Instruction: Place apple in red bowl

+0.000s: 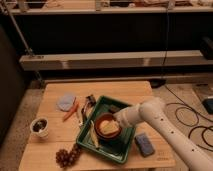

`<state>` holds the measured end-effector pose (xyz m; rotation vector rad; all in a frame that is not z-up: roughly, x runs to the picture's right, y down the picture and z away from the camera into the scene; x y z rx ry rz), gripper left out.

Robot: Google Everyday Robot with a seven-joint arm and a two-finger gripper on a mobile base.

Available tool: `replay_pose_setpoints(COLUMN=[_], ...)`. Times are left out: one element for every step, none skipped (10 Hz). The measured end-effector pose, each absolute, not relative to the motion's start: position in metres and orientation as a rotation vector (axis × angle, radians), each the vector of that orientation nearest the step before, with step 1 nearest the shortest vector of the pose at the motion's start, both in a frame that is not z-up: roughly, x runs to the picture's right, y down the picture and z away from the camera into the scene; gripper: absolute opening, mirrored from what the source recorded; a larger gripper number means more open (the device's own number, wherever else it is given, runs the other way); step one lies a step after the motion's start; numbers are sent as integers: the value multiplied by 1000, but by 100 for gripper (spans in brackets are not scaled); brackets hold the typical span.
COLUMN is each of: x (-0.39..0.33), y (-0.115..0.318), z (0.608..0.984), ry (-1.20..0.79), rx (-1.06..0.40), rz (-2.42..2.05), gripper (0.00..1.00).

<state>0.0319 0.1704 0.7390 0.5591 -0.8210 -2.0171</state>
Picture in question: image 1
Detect white shelf rail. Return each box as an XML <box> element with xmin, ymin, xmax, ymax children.
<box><xmin>19</xmin><ymin>50</ymin><xmax>213</xmax><ymax>71</ymax></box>

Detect white cup with dark contents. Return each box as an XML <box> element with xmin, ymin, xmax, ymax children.
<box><xmin>30</xmin><ymin>117</ymin><xmax>48</xmax><ymax>138</ymax></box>

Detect blue sponge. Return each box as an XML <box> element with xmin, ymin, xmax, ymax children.
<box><xmin>134</xmin><ymin>133</ymin><xmax>155</xmax><ymax>157</ymax></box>

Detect bunch of dark grapes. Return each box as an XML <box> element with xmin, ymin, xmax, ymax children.
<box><xmin>56</xmin><ymin>144</ymin><xmax>81</xmax><ymax>168</ymax></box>

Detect pale yellow apple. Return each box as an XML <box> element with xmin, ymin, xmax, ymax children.
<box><xmin>99</xmin><ymin>120</ymin><xmax>119</xmax><ymax>135</ymax></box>

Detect orange carrot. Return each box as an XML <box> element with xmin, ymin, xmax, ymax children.
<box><xmin>62</xmin><ymin>103</ymin><xmax>79</xmax><ymax>122</ymax></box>

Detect wooden table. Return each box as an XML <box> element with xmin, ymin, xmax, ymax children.
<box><xmin>19</xmin><ymin>81</ymin><xmax>175</xmax><ymax>171</ymax></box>

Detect black cable on floor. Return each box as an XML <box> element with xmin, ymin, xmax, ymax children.
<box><xmin>163</xmin><ymin>83</ymin><xmax>213</xmax><ymax>153</ymax></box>

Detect red bowl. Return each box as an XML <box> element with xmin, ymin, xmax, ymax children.
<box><xmin>94</xmin><ymin>113</ymin><xmax>122</xmax><ymax>140</ymax></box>

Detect metal tongs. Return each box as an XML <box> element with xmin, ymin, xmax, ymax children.
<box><xmin>81</xmin><ymin>94</ymin><xmax>96</xmax><ymax>122</ymax></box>

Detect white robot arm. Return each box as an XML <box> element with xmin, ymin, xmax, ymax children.
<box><xmin>114</xmin><ymin>97</ymin><xmax>213</xmax><ymax>171</ymax></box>

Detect green plastic tray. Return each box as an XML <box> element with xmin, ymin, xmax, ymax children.
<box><xmin>76</xmin><ymin>96</ymin><xmax>136</xmax><ymax>164</ymax></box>

